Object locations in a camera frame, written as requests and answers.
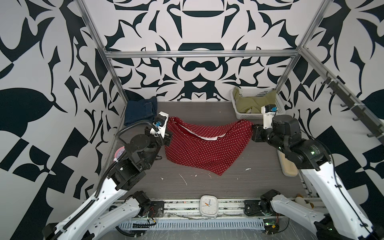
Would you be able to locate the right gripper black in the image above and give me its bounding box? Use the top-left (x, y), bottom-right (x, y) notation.
top-left (251, 122), bottom-right (289, 155)

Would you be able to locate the blue denim skirt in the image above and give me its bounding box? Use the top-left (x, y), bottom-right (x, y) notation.
top-left (124, 97), bottom-right (158, 126)

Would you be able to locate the red polka dot skirt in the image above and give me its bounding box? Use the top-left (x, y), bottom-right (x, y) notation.
top-left (165, 117), bottom-right (254, 176)

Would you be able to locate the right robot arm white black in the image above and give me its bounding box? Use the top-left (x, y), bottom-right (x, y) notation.
top-left (252, 113), bottom-right (384, 240)

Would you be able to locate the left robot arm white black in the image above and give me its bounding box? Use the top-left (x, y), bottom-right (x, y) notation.
top-left (43, 112), bottom-right (172, 240)

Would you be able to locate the pink alarm clock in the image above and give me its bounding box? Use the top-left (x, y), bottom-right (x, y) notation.
top-left (113, 147), bottom-right (125, 162)

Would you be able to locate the olive green skirt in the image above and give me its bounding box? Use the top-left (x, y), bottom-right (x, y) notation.
top-left (232, 87), bottom-right (276, 114)

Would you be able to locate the white plastic laundry basket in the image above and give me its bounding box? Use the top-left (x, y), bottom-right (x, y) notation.
top-left (229, 87), bottom-right (286, 120)

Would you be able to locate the brown plush toy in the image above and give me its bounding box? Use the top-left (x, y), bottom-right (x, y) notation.
top-left (295, 194), bottom-right (315, 209)

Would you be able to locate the white square clock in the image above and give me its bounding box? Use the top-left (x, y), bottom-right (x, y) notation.
top-left (199, 195), bottom-right (219, 218)

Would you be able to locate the green circuit board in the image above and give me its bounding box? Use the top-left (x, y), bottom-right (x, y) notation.
top-left (263, 219), bottom-right (280, 236)

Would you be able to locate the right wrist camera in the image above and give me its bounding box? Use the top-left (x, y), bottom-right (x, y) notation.
top-left (261, 104), bottom-right (277, 130)

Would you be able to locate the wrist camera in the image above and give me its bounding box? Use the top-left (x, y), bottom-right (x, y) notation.
top-left (261, 104), bottom-right (277, 130)
top-left (150, 112), bottom-right (169, 139)

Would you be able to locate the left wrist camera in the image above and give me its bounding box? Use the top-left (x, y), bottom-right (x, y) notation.
top-left (150, 112), bottom-right (169, 139)

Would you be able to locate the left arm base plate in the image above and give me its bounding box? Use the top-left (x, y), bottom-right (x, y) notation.
top-left (142, 201), bottom-right (165, 219)

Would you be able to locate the aluminium frame crossbar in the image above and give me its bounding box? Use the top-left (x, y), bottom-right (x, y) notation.
top-left (104, 50), bottom-right (298, 59)

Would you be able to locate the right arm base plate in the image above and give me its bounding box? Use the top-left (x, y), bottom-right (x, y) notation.
top-left (244, 200), bottom-right (267, 217)

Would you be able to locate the white slotted cable duct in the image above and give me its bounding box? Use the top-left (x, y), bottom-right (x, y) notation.
top-left (119, 219), bottom-right (265, 231)

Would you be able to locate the grey wall hook rack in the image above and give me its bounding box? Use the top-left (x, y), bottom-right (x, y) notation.
top-left (322, 71), bottom-right (384, 145)

